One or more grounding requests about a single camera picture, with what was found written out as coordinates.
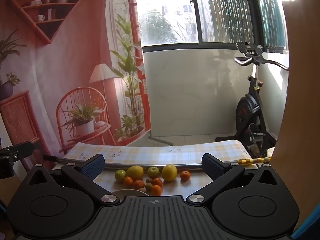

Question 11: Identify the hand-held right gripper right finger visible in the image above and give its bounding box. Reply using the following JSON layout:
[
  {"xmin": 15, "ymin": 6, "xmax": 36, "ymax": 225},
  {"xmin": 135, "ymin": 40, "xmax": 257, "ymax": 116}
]
[{"xmin": 186, "ymin": 153, "xmax": 283, "ymax": 204}]

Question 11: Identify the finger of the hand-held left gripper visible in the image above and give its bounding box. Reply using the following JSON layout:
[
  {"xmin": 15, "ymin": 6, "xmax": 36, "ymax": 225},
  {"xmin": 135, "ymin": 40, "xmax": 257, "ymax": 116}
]
[{"xmin": 0, "ymin": 141, "xmax": 34, "ymax": 164}]

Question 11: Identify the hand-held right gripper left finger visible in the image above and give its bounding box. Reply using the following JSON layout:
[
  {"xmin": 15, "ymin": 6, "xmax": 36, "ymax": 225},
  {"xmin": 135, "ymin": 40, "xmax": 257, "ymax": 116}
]
[{"xmin": 25, "ymin": 154, "xmax": 120, "ymax": 205}]

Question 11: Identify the green apple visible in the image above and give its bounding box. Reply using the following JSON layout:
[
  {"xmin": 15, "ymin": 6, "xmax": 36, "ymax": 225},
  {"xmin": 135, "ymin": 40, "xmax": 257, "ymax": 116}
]
[
  {"xmin": 115, "ymin": 169, "xmax": 127, "ymax": 182},
  {"xmin": 147, "ymin": 166, "xmax": 160, "ymax": 179}
]

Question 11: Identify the beige round bowl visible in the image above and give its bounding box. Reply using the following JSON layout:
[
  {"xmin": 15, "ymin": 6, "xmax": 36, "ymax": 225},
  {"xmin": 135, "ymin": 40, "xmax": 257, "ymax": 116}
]
[{"xmin": 111, "ymin": 189, "xmax": 150, "ymax": 200}]

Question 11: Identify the yellow grapefruit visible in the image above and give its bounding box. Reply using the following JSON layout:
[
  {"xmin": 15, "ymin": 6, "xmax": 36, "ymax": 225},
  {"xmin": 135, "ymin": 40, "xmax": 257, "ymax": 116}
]
[
  {"xmin": 126, "ymin": 165, "xmax": 144, "ymax": 180},
  {"xmin": 161, "ymin": 164, "xmax": 178, "ymax": 182}
]

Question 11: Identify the long metal pole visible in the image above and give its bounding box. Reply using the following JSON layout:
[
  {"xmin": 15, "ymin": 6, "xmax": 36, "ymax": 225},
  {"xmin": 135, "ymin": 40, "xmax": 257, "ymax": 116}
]
[{"xmin": 43, "ymin": 154, "xmax": 272, "ymax": 172}]

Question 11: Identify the metal backdrop stand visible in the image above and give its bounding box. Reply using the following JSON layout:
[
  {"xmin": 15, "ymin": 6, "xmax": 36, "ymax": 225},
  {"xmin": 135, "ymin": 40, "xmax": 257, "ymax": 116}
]
[{"xmin": 148, "ymin": 129, "xmax": 174, "ymax": 146}]

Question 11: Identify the yellow checked floral tablecloth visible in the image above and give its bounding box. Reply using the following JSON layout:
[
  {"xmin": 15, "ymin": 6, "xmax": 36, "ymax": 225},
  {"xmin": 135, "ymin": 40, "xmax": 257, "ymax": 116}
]
[{"xmin": 61, "ymin": 140, "xmax": 253, "ymax": 198}]

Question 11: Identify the black exercise bike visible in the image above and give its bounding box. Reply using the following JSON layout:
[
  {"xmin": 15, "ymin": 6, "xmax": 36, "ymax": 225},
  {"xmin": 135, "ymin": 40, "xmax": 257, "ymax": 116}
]
[{"xmin": 215, "ymin": 41, "xmax": 290, "ymax": 156}]

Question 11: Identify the printed room scene backdrop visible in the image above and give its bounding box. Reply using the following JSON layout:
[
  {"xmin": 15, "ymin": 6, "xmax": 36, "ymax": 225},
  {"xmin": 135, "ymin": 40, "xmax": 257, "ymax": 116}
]
[{"xmin": 0, "ymin": 0, "xmax": 152, "ymax": 167}]

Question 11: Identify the light wooden panel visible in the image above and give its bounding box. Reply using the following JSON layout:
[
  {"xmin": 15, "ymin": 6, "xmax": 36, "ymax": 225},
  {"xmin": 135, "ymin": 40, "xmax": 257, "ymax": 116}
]
[{"xmin": 270, "ymin": 0, "xmax": 320, "ymax": 230}]

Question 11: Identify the sliding glass window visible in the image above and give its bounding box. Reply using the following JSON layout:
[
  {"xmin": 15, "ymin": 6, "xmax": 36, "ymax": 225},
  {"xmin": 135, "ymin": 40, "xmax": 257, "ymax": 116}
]
[{"xmin": 135, "ymin": 0, "xmax": 288, "ymax": 53}]

